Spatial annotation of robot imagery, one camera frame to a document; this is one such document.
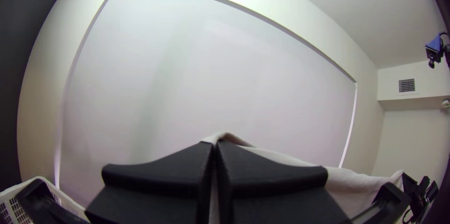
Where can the blue and black camera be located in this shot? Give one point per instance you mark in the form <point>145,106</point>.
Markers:
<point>434,46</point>

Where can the white laundry basket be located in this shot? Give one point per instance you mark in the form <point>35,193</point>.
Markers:
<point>7,213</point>

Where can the wall air vent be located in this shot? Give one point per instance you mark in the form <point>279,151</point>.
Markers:
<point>406,85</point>

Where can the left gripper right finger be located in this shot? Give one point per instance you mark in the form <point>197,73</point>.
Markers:
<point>274,196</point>

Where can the grey t-shirt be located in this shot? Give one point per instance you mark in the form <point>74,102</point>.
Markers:
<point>351,185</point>

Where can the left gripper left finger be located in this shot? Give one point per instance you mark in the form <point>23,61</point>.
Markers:
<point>158,189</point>

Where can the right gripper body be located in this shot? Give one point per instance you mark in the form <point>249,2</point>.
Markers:
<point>418,192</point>

